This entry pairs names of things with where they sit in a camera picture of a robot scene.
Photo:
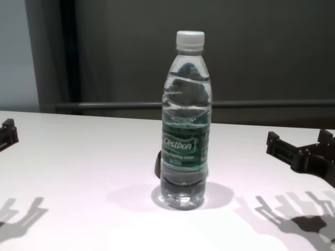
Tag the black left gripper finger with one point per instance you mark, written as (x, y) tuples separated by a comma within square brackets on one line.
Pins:
[(10, 133)]

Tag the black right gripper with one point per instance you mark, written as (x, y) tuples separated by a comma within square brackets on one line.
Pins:
[(316, 162)]

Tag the clear water bottle green label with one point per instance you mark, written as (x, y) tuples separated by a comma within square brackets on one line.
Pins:
[(186, 146)]

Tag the green YES button black base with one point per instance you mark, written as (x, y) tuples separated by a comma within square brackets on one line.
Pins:
[(157, 167)]

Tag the dark vertical post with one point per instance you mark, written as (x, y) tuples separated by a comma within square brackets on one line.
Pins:
[(70, 52)]

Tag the thin grey horizontal rail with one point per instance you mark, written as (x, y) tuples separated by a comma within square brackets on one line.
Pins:
[(110, 105)]

